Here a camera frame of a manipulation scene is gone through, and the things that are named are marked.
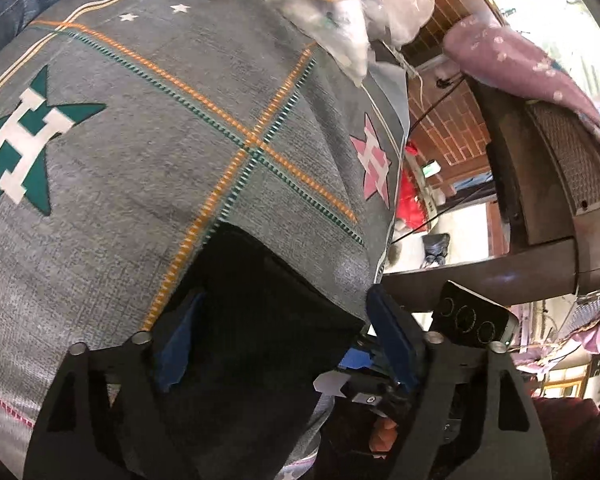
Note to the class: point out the purple floral blanket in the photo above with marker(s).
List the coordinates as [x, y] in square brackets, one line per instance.
[520, 65]

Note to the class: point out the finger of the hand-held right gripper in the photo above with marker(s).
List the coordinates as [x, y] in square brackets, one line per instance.
[356, 360]

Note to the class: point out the dark bag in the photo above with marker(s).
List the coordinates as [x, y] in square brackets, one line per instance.
[436, 249]

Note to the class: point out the dark wooden chair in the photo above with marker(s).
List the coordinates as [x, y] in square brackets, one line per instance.
[535, 195]

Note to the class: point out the black pants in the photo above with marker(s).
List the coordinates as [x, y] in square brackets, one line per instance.
[260, 335]

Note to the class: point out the pile of plastic bags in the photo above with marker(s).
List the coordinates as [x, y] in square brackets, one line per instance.
[360, 10]

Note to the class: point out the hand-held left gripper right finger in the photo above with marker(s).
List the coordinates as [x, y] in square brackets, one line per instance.
[395, 340]

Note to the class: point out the blue plaid pillow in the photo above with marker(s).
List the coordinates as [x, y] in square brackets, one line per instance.
[20, 10]

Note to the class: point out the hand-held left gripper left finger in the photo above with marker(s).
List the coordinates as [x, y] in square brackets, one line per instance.
[180, 347]

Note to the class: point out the red cloth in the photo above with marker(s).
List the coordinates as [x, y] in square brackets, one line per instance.
[410, 202]

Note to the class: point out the grey star-printed bed sheet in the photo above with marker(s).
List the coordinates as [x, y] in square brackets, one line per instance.
[130, 185]

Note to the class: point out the person's right hand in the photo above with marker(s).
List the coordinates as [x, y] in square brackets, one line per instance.
[382, 435]

